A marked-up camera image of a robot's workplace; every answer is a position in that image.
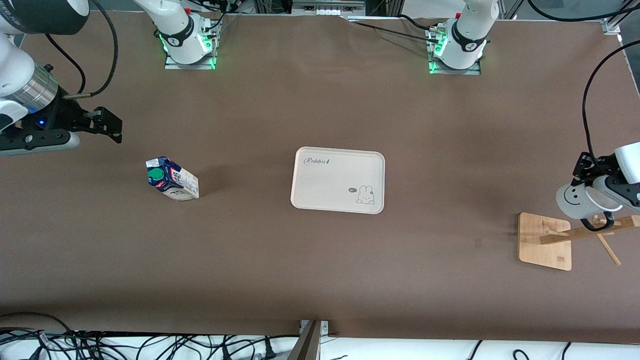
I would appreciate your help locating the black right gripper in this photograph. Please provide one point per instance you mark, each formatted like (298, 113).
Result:
(66, 115)

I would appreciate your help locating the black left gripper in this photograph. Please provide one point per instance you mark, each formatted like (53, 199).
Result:
(590, 166)

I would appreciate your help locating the blue white milk carton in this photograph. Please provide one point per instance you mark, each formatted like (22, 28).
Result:
(175, 182)

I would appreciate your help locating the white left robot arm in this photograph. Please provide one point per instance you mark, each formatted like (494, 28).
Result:
(631, 162)

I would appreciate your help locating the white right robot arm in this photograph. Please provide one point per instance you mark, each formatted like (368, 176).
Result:
(15, 70)

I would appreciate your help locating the wooden cup rack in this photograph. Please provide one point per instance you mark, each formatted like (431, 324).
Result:
(545, 245)

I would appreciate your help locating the aluminium corner profile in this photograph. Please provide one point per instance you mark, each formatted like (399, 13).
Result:
(614, 30)

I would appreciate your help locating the cream rabbit print tray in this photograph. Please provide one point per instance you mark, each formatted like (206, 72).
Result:
(335, 180)

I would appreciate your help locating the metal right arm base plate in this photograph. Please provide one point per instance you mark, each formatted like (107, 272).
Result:
(172, 65)

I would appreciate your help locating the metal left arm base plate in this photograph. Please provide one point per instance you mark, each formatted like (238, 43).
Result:
(475, 70)

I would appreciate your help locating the aluminium frame rail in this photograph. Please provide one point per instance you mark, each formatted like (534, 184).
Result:
(327, 6)

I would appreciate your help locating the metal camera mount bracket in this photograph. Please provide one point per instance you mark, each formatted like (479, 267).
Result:
(309, 342)

